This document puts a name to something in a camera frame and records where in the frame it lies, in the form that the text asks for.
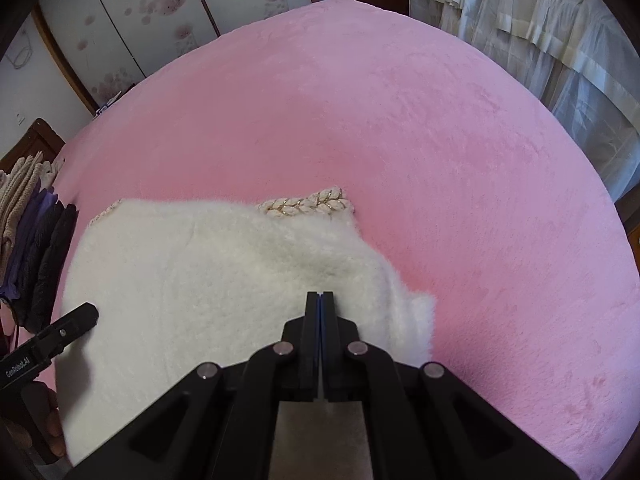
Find person's left hand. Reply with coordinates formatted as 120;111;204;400
0;387;67;462

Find white wall cable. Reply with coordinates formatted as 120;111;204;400
9;34;35;70

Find folded purple garment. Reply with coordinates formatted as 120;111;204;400
0;187;59;302

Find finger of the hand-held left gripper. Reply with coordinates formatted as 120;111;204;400
30;302;100;357

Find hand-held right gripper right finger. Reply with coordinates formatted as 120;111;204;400
322;290;580;480

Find wooden headboard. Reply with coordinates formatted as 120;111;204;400
0;117;67;173

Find white fluffy cardigan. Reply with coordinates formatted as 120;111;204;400
54;186;437;467

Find folded black garment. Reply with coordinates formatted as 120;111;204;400
14;202;79;330

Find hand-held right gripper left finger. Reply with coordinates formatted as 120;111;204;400
65;291;321;480

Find pink bed blanket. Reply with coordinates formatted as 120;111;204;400
0;0;640;480

